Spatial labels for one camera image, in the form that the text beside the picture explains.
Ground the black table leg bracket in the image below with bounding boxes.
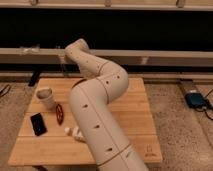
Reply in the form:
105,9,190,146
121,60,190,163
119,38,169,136
28,70,41,87

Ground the black cable right floor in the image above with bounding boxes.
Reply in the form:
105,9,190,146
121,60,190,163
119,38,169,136
196,88,213,121

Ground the wooden table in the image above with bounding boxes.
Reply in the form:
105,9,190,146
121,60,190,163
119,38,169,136
8,78,162,166

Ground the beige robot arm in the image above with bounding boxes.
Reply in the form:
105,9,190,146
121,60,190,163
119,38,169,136
65,39,149,171

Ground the white plastic bottle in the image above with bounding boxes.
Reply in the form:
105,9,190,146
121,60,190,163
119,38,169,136
64,126,86,142

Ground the orange ceramic bowl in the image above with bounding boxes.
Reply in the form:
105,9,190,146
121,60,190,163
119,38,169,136
72,79,87,89

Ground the blue black device on floor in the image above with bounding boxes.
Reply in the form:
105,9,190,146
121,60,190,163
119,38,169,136
185,93,207,108

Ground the black smartphone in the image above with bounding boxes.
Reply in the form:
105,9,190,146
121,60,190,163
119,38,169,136
30,113,47,136

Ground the black cable left floor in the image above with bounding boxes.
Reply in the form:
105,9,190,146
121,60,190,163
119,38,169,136
0,83,12,98

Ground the black cable floor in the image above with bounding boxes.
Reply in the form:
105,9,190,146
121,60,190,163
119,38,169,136
196,88,213,121
0,83,12,98

